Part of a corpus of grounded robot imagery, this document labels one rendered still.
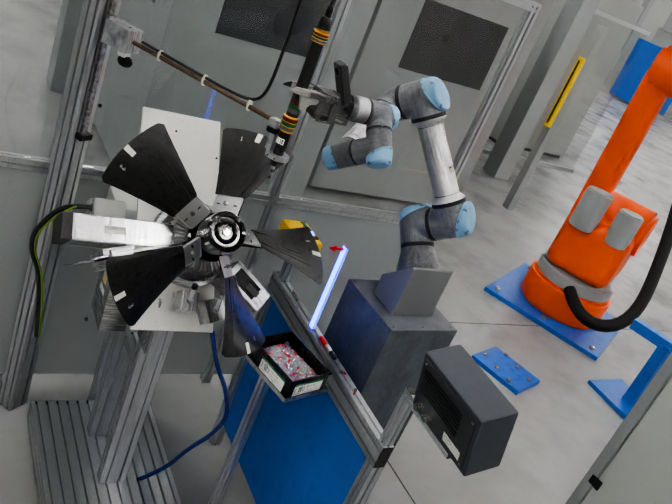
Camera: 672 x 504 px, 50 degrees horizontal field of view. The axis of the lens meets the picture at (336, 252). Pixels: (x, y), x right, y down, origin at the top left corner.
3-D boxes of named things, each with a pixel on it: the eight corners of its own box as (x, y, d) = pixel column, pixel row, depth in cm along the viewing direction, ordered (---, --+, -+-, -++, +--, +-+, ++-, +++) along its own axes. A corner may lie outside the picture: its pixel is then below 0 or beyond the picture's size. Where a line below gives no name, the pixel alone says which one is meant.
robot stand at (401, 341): (320, 469, 315) (412, 281, 274) (353, 525, 294) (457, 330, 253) (260, 477, 298) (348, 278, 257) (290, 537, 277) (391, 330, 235)
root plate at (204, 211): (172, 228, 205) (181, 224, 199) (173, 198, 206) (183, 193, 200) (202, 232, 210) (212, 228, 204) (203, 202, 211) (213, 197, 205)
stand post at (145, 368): (91, 489, 262) (155, 284, 224) (116, 487, 267) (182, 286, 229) (93, 499, 259) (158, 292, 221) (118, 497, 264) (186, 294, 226)
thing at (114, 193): (93, 209, 261) (100, 182, 257) (137, 214, 270) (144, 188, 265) (101, 233, 249) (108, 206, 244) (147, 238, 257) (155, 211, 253)
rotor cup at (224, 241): (185, 259, 208) (203, 254, 197) (187, 210, 210) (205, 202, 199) (231, 264, 216) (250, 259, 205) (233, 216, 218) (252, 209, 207)
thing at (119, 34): (97, 41, 217) (103, 14, 214) (113, 42, 223) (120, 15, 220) (122, 56, 214) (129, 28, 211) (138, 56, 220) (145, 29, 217)
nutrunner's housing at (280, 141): (264, 162, 202) (321, 2, 183) (271, 161, 206) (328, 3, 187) (275, 169, 201) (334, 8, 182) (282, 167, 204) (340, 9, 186)
